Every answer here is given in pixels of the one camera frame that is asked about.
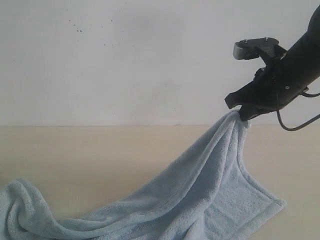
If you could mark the light blue terry towel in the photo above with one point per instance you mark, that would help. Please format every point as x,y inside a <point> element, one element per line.
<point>205,194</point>

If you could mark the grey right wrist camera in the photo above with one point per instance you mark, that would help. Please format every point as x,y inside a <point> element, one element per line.
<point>265,48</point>

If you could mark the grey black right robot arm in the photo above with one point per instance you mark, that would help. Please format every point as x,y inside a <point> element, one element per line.
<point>309,44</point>

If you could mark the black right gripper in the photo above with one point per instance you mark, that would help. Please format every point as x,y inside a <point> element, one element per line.
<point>281,81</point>

